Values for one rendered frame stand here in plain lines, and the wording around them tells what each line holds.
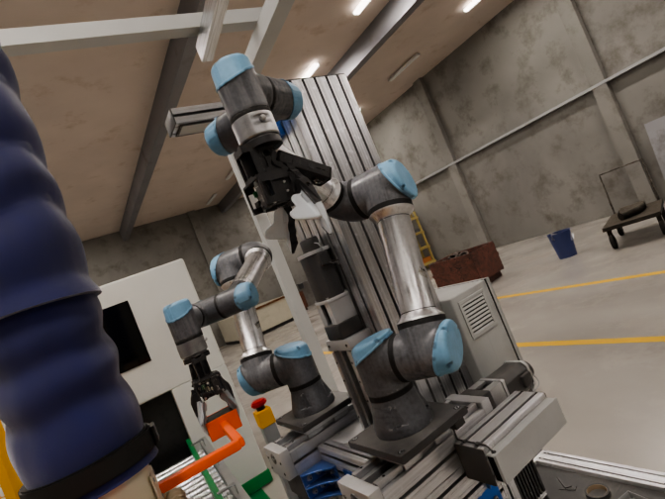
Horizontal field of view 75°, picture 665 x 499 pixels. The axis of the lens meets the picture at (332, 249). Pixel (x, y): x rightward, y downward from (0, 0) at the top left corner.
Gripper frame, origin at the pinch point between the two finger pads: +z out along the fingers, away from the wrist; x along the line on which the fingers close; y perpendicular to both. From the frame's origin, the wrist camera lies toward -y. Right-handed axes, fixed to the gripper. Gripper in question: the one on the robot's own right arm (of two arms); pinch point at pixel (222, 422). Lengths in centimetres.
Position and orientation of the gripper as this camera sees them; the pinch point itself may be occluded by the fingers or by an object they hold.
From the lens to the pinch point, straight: 131.5
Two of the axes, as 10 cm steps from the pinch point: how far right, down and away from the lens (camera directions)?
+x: 8.4, -3.3, 4.3
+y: 3.9, -1.9, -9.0
